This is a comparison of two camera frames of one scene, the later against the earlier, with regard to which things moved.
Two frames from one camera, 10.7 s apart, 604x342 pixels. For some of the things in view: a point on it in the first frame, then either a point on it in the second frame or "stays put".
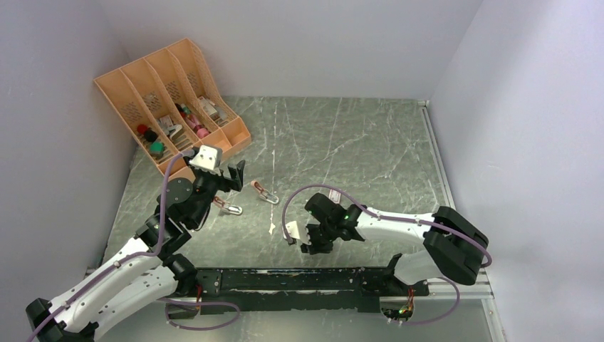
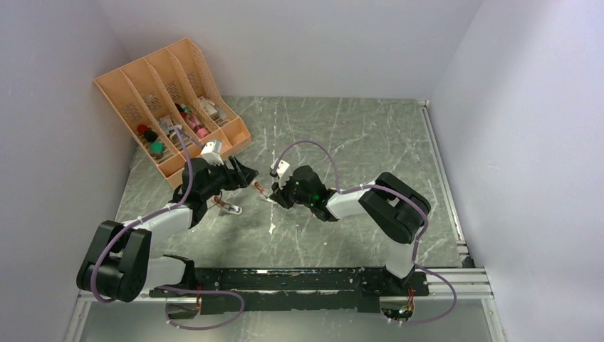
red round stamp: x=142 y=128 stays put
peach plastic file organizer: x=169 y=102 stays put
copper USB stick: x=264 y=194 stays put
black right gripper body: x=320 y=236 to x=289 y=194
